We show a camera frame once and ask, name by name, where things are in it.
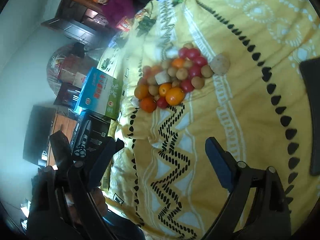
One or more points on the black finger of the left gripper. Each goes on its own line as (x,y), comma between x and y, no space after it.
(61,150)

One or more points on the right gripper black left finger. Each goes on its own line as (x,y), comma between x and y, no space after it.
(98,162)

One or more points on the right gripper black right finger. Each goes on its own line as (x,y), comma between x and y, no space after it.
(225,166)

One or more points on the round brown potato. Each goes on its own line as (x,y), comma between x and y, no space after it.
(220,64)

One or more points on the small orange tangerine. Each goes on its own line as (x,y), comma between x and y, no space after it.
(148,104)

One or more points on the red cherry tomato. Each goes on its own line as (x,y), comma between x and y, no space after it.
(162,103)

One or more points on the person's left hand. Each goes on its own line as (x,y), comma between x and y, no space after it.
(95,196)

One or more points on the black shaver gift box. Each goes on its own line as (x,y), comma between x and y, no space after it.
(89,136)

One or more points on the black television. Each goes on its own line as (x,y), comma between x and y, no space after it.
(37,135)

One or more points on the wooden dresser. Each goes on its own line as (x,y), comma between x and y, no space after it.
(66,126)

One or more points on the blue and green carton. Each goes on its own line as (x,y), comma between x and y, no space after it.
(100,94)

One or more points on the yellow patterned bed blanket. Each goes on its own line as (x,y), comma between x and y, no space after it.
(258,111)

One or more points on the large orange at front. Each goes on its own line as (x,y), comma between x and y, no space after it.
(175,96)

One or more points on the white yam chunk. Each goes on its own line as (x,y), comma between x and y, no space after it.
(162,77)

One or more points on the stacked cardboard boxes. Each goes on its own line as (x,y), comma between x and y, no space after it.
(62,69)

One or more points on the red snack bag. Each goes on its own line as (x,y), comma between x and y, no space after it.
(125,24)

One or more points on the black tray edge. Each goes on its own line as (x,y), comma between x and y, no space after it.
(309,70)

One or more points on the seated person in purple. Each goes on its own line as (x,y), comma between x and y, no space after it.
(115,10)

